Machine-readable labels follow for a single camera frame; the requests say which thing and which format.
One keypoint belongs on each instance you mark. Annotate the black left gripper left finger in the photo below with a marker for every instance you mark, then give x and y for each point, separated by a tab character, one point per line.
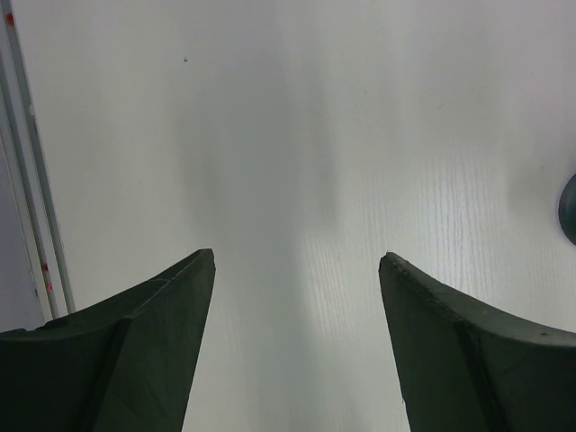
123	364

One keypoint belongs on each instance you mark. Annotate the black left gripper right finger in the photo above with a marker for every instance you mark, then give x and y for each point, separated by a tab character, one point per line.
464	365

